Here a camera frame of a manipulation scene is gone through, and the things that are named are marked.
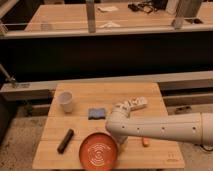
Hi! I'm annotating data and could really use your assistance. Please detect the white plastic bottle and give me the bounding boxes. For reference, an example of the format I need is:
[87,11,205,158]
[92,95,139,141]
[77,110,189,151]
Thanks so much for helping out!
[124,97,148,111]

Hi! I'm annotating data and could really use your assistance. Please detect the grey metal post right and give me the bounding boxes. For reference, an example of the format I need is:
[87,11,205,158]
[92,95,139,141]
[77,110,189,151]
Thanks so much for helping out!
[172,0,194,29]

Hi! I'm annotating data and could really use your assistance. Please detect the white paper on far table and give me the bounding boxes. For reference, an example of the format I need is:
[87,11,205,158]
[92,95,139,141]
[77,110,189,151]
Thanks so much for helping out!
[97,6,118,12]

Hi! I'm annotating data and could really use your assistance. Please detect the orange ceramic bowl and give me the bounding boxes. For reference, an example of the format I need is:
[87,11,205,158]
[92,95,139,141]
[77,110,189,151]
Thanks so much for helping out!
[79,132,118,171]

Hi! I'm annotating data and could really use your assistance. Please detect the white crumpled paper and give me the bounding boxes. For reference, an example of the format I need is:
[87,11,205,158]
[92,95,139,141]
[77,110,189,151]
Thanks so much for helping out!
[99,21,121,28]

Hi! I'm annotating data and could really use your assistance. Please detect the blue sponge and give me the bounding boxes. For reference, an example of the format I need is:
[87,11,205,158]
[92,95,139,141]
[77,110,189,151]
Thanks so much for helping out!
[88,108,106,120]

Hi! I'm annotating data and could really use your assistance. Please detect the black cables on far table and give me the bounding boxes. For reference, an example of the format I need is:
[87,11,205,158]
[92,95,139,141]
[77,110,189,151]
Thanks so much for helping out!
[127,1,159,14]

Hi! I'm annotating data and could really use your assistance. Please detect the clear plastic cup far table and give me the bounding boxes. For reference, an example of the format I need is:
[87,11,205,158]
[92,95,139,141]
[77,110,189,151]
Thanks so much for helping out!
[40,21,51,31]

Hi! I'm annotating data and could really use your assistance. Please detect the metal clamp on rail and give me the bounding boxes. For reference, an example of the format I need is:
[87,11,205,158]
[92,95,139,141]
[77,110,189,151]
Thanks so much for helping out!
[0,63,18,88]

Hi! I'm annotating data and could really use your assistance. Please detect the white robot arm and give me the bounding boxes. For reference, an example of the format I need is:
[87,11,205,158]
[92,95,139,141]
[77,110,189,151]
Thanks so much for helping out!
[105,103,213,146]

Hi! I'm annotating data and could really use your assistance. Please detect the orange carrot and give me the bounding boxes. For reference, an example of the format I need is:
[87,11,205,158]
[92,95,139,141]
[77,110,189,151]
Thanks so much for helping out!
[142,137,150,147]

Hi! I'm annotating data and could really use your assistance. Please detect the grey metal post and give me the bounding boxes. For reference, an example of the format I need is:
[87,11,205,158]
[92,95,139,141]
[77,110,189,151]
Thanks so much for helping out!
[172,0,194,29]
[86,0,96,33]

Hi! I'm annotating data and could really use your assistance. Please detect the white plastic cup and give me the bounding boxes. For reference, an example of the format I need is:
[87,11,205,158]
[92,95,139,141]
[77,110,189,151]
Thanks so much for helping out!
[58,91,73,113]

